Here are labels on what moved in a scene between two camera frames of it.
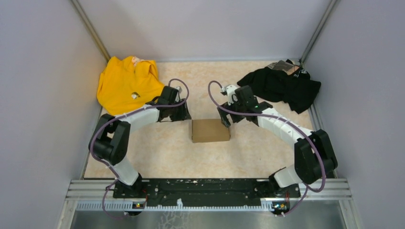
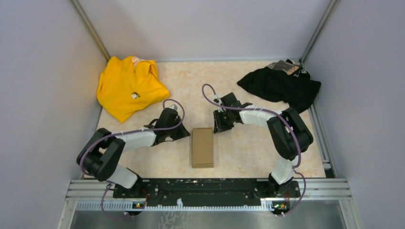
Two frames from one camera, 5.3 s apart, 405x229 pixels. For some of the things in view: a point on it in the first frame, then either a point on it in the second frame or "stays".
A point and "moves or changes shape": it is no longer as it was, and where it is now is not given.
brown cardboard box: [209, 130] moves or changes shape
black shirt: [284, 80] stays
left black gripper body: [178, 112] → [176, 132]
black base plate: [206, 190] stays
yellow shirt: [128, 83] stays
